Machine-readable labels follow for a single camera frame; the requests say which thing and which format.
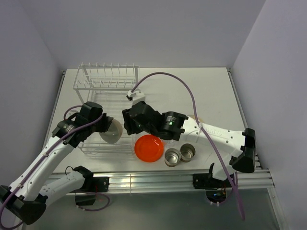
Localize floral ceramic bowl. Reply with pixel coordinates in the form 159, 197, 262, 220
99, 119, 123, 144

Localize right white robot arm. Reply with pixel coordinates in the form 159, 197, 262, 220
122, 90, 256, 187

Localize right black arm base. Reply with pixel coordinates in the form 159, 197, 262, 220
192, 163, 231, 190

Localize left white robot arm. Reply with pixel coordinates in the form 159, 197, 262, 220
0, 102, 113, 225

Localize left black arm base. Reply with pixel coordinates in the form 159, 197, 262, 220
75, 177, 110, 212

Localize orange plastic plate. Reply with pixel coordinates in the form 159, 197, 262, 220
134, 135, 164, 163

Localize clear plastic cup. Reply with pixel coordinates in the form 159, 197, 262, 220
164, 140, 177, 148

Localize left steel cup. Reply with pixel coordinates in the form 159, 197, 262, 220
165, 148, 181, 167

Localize steel cup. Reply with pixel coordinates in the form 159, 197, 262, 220
180, 143, 196, 162
165, 148, 181, 167

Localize right steel cup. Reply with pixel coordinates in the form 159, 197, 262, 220
180, 143, 196, 162

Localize beige plate with black spot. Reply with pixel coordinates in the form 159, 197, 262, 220
188, 115, 205, 123

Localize white wire dish rack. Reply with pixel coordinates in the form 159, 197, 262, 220
73, 63, 139, 158

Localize aluminium table rail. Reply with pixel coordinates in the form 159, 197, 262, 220
94, 169, 275, 194

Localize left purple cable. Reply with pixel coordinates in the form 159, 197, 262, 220
0, 104, 111, 227

